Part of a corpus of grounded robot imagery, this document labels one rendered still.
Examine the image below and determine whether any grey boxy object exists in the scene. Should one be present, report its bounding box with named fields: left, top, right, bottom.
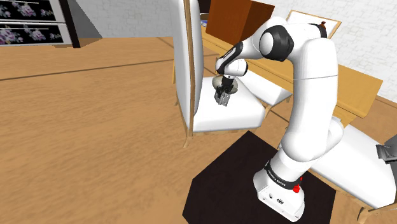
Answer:
left=375, top=134, right=397, bottom=165

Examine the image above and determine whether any white chair with wooden frame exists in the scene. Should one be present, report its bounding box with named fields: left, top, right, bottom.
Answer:
left=172, top=0, right=266, bottom=148
left=285, top=10, right=342, bottom=40
left=239, top=69, right=294, bottom=118

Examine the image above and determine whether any cabinet with floral drawers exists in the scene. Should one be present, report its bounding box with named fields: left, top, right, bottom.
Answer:
left=0, top=0, right=82, bottom=49

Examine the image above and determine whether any brown box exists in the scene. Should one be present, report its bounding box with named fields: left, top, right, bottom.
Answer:
left=205, top=0, right=275, bottom=46

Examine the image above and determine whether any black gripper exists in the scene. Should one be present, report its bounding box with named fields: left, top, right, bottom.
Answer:
left=214, top=76, right=236, bottom=108

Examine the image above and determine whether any grey bowl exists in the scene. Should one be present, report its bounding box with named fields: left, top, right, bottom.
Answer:
left=212, top=75, right=240, bottom=94

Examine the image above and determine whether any black robot stand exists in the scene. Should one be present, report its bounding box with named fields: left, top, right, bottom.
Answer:
left=182, top=130, right=337, bottom=224

